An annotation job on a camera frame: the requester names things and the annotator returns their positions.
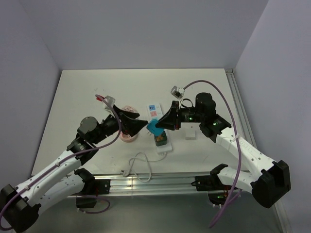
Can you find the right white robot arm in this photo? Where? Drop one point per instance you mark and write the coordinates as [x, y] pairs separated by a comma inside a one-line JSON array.
[[266, 179]]

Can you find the aluminium front rail frame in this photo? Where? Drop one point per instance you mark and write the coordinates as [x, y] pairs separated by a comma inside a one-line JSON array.
[[145, 184]]

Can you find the blue triangular plug adapter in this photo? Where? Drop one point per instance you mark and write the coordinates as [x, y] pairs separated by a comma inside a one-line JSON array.
[[151, 127]]

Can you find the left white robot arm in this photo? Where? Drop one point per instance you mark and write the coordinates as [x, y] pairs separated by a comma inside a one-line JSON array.
[[22, 204]]

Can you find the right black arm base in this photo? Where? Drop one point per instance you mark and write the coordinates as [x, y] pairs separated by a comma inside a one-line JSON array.
[[217, 192]]

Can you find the white plug adapter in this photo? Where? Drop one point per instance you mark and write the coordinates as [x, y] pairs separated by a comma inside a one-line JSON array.
[[190, 130]]

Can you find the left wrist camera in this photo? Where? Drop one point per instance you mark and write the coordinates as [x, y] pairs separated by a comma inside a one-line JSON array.
[[107, 102]]

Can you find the pink round socket hub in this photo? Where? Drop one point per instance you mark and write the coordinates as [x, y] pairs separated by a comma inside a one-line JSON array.
[[127, 138]]

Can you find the dark green cube plug adapter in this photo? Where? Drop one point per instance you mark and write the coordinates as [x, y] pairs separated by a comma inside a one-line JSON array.
[[161, 140]]

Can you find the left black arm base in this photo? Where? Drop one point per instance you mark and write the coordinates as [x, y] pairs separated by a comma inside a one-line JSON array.
[[91, 194]]

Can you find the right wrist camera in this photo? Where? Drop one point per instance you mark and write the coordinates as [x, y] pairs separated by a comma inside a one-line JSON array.
[[177, 92]]

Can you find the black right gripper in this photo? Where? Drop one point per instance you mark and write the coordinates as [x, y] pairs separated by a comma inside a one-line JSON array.
[[170, 119]]

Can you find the white multicolour power strip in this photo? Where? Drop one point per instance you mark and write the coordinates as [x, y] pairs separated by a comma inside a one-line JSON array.
[[155, 112]]

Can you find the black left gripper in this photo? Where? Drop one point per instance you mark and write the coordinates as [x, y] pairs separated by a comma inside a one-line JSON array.
[[131, 125]]

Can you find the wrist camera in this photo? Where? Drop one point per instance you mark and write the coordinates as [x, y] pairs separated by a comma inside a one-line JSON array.
[[177, 92], [107, 102]]

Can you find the aluminium right rail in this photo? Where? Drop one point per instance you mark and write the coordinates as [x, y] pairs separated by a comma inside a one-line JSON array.
[[247, 132]]

